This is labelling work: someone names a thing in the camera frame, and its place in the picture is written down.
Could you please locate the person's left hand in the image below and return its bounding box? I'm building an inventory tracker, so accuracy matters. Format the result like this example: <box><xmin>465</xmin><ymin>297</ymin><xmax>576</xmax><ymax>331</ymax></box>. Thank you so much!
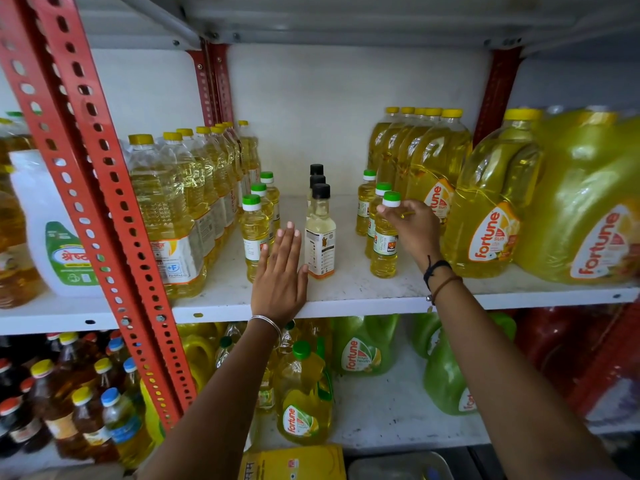
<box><xmin>250</xmin><ymin>221</ymin><xmax>310</xmax><ymax>328</ymax></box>

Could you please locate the person's right hand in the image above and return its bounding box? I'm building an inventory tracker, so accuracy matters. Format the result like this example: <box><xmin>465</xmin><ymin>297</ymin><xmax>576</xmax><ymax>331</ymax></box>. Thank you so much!
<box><xmin>376</xmin><ymin>199</ymin><xmax>444</xmax><ymax>273</ymax></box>

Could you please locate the small green-capped oil bottle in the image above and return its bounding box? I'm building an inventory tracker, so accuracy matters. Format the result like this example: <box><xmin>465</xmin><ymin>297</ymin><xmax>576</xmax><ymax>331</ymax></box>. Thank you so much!
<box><xmin>260</xmin><ymin>171</ymin><xmax>281</xmax><ymax>230</ymax></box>
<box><xmin>370</xmin><ymin>191</ymin><xmax>402</xmax><ymax>279</ymax></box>
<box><xmin>356</xmin><ymin>170</ymin><xmax>377</xmax><ymax>237</ymax></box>
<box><xmin>250</xmin><ymin>183</ymin><xmax>276</xmax><ymax>245</ymax></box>
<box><xmin>239</xmin><ymin>195</ymin><xmax>271</xmax><ymax>284</ymax></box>
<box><xmin>364</xmin><ymin>182</ymin><xmax>393</xmax><ymax>259</ymax></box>

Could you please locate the person's left forearm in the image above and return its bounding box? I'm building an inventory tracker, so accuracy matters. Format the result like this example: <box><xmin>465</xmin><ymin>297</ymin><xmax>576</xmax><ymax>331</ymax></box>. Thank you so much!
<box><xmin>136</xmin><ymin>319</ymin><xmax>284</xmax><ymax>480</ymax></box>

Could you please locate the person's right forearm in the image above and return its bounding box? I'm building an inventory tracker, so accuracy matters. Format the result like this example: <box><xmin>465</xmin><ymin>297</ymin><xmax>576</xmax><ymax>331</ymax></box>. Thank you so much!
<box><xmin>427</xmin><ymin>269</ymin><xmax>632</xmax><ymax>480</ymax></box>

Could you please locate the white metal shelf board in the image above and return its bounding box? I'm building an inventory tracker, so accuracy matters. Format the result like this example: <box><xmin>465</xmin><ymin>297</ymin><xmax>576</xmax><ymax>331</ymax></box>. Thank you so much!
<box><xmin>0</xmin><ymin>194</ymin><xmax>640</xmax><ymax>337</ymax></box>
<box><xmin>0</xmin><ymin>340</ymin><xmax>640</xmax><ymax>466</ymax></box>

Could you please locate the silver bangle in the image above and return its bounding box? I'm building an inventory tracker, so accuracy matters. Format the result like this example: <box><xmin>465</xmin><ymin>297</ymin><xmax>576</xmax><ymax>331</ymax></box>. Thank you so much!
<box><xmin>248</xmin><ymin>315</ymin><xmax>284</xmax><ymax>340</ymax></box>

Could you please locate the row of yellow-capped oil jugs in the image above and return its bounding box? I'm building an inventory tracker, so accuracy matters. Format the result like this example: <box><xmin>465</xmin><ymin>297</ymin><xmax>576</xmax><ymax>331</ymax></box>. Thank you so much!
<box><xmin>367</xmin><ymin>107</ymin><xmax>473</xmax><ymax>231</ymax></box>

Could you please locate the green oil jug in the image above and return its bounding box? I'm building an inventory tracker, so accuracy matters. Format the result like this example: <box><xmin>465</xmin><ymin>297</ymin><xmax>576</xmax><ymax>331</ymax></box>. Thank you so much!
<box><xmin>411</xmin><ymin>312</ymin><xmax>444</xmax><ymax>360</ymax></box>
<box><xmin>423</xmin><ymin>312</ymin><xmax>518</xmax><ymax>417</ymax></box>
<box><xmin>332</xmin><ymin>315</ymin><xmax>401</xmax><ymax>377</ymax></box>

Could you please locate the slim green-capped oil bottle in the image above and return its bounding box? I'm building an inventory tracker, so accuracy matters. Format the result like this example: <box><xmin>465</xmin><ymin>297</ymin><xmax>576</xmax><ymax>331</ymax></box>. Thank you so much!
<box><xmin>215</xmin><ymin>336</ymin><xmax>236</xmax><ymax>370</ymax></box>

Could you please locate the row of tall oil bottles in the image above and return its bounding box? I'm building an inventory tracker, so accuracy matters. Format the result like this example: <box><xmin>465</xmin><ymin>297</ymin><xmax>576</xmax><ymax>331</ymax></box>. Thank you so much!
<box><xmin>122</xmin><ymin>120</ymin><xmax>262</xmax><ymax>301</ymax></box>

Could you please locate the yellow plastic oil can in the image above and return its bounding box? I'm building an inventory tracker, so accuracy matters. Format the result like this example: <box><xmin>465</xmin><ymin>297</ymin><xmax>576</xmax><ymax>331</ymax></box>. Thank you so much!
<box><xmin>175</xmin><ymin>322</ymin><xmax>224</xmax><ymax>391</ymax></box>

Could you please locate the green-capped yellow oil jug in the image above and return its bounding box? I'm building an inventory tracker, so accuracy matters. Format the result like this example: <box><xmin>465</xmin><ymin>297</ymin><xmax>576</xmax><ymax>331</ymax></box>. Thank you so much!
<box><xmin>274</xmin><ymin>340</ymin><xmax>335</xmax><ymax>446</ymax></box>

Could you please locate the red perforated steel upright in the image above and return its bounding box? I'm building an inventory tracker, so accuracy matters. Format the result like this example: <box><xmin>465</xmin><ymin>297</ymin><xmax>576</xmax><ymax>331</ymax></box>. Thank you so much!
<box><xmin>0</xmin><ymin>0</ymin><xmax>199</xmax><ymax>431</ymax></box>
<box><xmin>472</xmin><ymin>47</ymin><xmax>524</xmax><ymax>146</ymax></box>
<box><xmin>187</xmin><ymin>42</ymin><xmax>236</xmax><ymax>128</ymax></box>

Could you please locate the yellow printed packet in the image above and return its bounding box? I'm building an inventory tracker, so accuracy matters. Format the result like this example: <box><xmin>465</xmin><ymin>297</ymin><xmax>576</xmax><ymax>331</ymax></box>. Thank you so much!
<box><xmin>238</xmin><ymin>444</ymin><xmax>347</xmax><ymax>480</ymax></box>

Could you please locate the grey metal shelf board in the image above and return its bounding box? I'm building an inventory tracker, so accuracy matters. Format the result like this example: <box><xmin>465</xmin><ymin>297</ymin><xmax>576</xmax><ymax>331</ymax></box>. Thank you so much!
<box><xmin>74</xmin><ymin>0</ymin><xmax>640</xmax><ymax>53</ymax></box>

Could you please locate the huge yellow oil can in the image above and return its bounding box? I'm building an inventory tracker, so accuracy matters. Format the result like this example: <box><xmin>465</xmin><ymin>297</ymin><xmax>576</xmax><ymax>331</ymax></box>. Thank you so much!
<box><xmin>515</xmin><ymin>106</ymin><xmax>640</xmax><ymax>286</ymax></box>

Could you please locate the red oil jug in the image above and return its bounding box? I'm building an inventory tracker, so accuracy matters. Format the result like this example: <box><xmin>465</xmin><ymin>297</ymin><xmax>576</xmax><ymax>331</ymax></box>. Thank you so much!
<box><xmin>514</xmin><ymin>305</ymin><xmax>618</xmax><ymax>398</ymax></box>

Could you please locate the white jug with green label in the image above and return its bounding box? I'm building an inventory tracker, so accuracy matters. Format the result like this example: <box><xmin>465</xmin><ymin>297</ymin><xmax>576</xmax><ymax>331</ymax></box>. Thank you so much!
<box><xmin>10</xmin><ymin>150</ymin><xmax>104</xmax><ymax>298</ymax></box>

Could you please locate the cluster of dark oil bottles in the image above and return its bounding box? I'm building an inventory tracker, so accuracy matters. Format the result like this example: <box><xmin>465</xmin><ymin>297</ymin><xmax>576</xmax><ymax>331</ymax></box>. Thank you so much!
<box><xmin>0</xmin><ymin>332</ymin><xmax>157</xmax><ymax>469</ymax></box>

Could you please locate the amber oil jug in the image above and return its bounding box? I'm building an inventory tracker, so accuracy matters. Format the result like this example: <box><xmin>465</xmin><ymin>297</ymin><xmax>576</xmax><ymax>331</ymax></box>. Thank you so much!
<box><xmin>0</xmin><ymin>111</ymin><xmax>37</xmax><ymax>168</ymax></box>
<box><xmin>0</xmin><ymin>165</ymin><xmax>47</xmax><ymax>310</ymax></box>

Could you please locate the black thread bracelet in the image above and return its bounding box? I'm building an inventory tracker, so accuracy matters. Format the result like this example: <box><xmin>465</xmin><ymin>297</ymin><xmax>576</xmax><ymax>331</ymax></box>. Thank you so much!
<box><xmin>423</xmin><ymin>256</ymin><xmax>453</xmax><ymax>291</ymax></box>

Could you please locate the large handled yellow oil jug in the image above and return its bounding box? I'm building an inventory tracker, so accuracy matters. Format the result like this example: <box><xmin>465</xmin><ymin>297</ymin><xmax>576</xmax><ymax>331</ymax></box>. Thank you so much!
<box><xmin>442</xmin><ymin>108</ymin><xmax>545</xmax><ymax>279</ymax></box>

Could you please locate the brown thread bracelet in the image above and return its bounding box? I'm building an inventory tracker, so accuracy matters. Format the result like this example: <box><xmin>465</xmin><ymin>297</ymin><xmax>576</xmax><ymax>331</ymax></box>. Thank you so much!
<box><xmin>426</xmin><ymin>275</ymin><xmax>464</xmax><ymax>306</ymax></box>

